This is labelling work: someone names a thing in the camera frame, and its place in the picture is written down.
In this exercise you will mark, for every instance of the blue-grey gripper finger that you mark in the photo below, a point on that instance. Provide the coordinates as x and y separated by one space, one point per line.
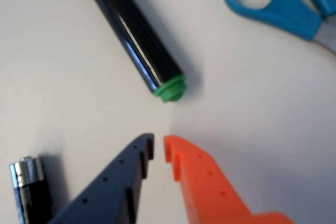
105 197

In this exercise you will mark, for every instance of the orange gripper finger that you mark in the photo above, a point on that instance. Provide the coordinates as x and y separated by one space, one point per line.
210 195

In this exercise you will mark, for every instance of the black silver battery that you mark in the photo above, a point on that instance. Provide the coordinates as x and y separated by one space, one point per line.
31 195

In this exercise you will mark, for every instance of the black marker with green cap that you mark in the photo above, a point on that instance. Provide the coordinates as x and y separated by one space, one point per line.
131 30

